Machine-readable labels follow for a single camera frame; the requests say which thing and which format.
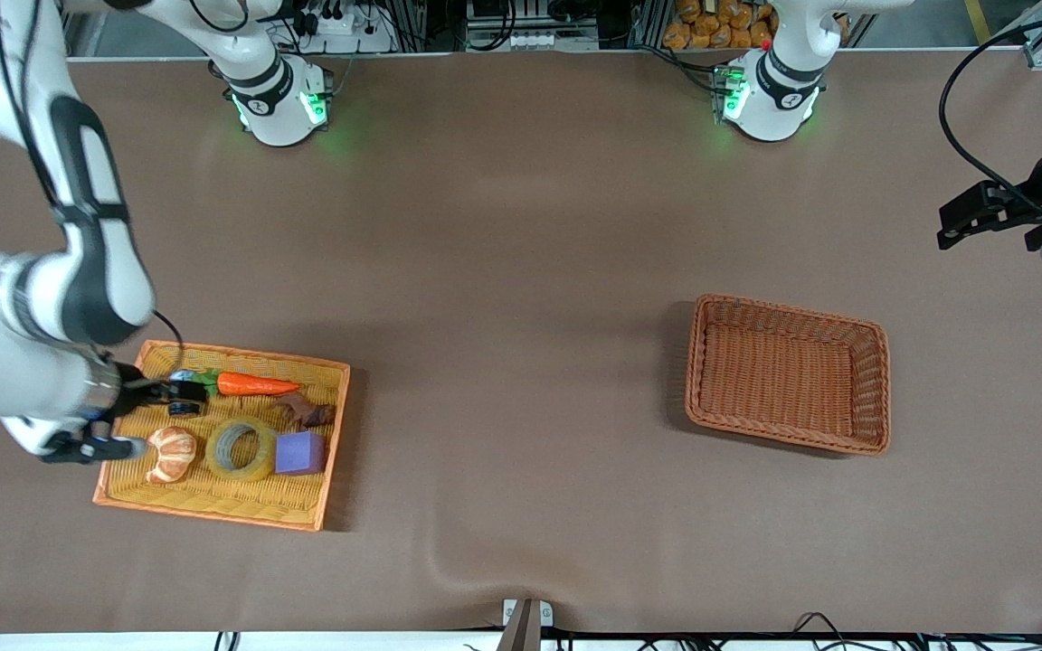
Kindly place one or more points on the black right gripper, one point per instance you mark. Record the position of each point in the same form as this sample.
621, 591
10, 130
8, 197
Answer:
135, 395

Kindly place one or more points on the yellow packing tape roll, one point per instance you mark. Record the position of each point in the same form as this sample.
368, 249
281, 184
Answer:
260, 467

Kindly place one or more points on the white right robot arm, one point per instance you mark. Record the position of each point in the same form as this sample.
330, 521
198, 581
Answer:
96, 271

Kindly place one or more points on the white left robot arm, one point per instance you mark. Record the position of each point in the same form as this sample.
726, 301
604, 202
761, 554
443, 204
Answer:
770, 99

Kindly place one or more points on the peeled mandarin toy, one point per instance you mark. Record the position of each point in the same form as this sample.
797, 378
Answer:
170, 454

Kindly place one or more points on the orange toy carrot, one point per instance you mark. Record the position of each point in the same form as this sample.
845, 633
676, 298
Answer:
254, 385

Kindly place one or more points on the yellow woven tray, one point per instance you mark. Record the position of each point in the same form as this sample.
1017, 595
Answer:
213, 506

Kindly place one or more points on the brown toy piece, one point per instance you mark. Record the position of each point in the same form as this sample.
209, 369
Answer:
308, 414

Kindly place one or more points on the purple cube block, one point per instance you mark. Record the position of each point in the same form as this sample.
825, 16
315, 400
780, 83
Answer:
299, 454

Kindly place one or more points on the brown wicker basket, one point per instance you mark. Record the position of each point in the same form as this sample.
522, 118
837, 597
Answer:
783, 375

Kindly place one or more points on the bag of orange fruit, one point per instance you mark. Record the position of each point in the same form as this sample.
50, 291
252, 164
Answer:
720, 25

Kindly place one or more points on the white power strip with plugs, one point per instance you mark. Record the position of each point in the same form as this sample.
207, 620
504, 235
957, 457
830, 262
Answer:
340, 25

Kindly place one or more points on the white socket strip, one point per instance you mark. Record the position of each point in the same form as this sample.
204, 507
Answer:
521, 41

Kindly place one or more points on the metal table bracket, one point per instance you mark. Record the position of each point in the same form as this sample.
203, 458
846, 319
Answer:
526, 624

